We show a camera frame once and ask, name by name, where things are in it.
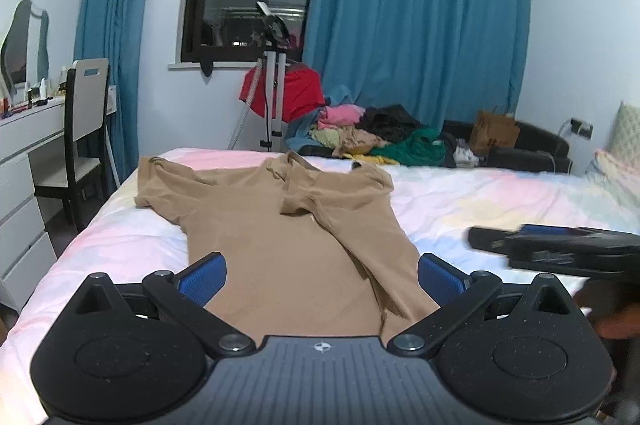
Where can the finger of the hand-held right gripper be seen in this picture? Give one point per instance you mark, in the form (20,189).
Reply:
(495,240)
(560,261)

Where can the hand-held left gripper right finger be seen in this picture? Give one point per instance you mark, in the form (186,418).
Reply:
(440,280)

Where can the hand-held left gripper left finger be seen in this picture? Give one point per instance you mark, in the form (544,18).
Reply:
(202,277)

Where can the tan printed t-shirt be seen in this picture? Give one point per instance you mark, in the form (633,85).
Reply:
(280,265)

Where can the person's right hand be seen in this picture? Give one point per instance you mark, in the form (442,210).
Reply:
(615,315)

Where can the pastel rainbow bed sheet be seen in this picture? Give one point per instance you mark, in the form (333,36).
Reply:
(475,205)

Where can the white patterned garment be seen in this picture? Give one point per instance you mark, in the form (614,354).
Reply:
(467,156)

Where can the black sofa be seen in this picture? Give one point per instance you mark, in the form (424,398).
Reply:
(540,145)

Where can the brown paper bag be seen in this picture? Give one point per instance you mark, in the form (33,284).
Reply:
(495,132)

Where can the green garment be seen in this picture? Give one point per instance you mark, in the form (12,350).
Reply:
(415,150)

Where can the yellow garment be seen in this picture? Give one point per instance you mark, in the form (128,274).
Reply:
(382,160)

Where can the pale patterned pillow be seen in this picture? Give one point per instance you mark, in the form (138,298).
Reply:
(625,130)

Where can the black garment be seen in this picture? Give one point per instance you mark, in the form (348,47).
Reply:
(387,122)

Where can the beige garment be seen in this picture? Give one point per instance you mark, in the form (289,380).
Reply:
(360,140)

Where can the pale yellow-green garment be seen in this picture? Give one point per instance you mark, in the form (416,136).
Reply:
(325,137)

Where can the pink garment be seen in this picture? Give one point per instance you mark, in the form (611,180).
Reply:
(340,115)

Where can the white vanity desk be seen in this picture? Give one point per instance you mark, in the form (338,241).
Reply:
(20,185)

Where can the white and black chair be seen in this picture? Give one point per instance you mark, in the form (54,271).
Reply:
(87,105)

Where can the red garment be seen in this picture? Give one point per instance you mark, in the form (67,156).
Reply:
(300,92)

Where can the wide blue curtain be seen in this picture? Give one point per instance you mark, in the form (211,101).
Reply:
(415,15)

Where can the narrow blue curtain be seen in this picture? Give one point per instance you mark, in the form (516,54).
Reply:
(115,30)

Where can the black wall power outlet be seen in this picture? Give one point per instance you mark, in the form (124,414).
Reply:
(582,127)

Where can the tripod with camera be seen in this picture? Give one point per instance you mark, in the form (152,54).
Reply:
(272,27)

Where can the wavy frame vanity mirror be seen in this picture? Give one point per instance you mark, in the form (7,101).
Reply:
(17,40)

